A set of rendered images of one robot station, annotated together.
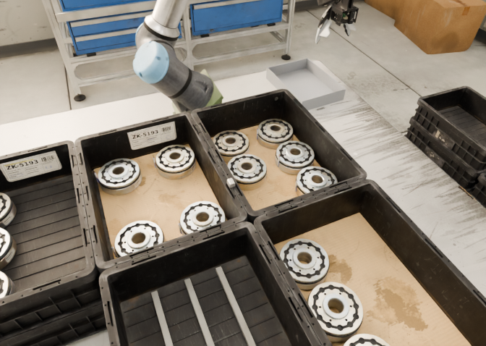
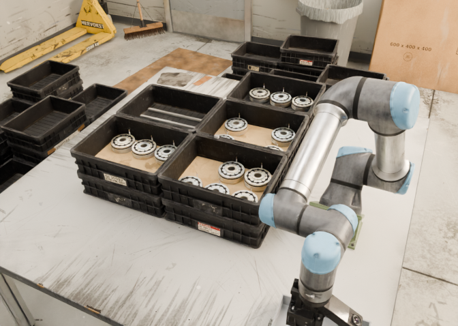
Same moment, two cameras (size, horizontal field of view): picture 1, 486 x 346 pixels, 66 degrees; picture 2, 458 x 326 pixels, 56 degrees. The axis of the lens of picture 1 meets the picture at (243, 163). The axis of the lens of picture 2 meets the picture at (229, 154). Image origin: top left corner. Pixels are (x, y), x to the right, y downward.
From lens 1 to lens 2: 1.89 m
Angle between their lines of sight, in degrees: 91
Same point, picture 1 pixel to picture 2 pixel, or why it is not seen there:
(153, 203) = (255, 141)
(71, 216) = not seen: hidden behind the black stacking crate
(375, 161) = (177, 290)
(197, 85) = (329, 189)
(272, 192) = (209, 176)
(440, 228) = (108, 262)
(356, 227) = not seen: hidden behind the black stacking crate
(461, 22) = not seen: outside the picture
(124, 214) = (260, 132)
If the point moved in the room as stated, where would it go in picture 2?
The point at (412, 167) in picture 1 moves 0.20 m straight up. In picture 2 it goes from (144, 306) to (135, 267)
